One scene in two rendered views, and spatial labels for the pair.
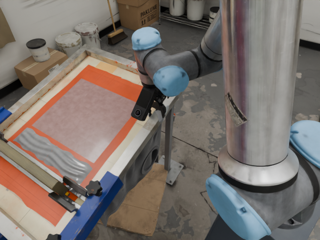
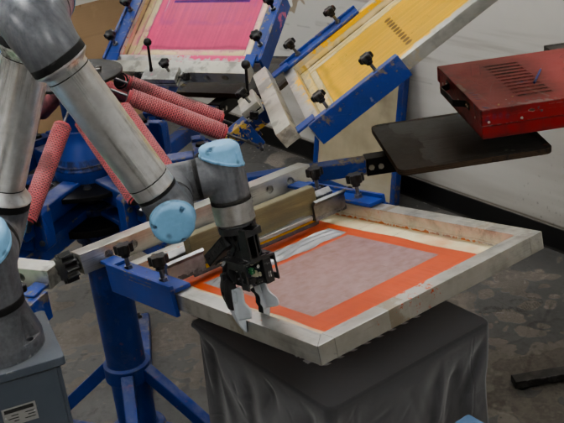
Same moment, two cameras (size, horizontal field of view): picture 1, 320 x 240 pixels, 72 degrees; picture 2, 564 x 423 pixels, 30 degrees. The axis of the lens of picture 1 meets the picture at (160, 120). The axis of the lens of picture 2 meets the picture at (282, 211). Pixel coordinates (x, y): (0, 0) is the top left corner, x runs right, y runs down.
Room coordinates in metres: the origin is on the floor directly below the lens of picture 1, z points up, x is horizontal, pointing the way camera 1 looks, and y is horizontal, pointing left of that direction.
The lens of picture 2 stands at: (1.34, -1.54, 2.12)
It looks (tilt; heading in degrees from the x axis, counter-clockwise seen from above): 24 degrees down; 114
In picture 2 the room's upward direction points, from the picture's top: 7 degrees counter-clockwise
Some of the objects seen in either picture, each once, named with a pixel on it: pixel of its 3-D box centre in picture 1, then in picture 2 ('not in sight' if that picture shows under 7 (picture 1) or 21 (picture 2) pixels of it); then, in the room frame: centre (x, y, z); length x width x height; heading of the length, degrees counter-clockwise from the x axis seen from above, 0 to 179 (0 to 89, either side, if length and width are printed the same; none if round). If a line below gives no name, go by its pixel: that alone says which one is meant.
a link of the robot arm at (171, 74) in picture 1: (171, 71); (169, 189); (0.47, -0.03, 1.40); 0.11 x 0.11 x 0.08; 28
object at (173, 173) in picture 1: (168, 135); not in sight; (1.00, -0.06, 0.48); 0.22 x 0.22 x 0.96; 58
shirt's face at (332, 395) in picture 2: not in sight; (336, 321); (0.63, 0.30, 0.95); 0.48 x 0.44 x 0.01; 148
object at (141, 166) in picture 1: (128, 172); (275, 418); (0.53, 0.15, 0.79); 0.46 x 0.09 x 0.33; 148
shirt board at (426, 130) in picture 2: not in sight; (316, 169); (0.27, 1.21, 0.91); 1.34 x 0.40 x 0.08; 28
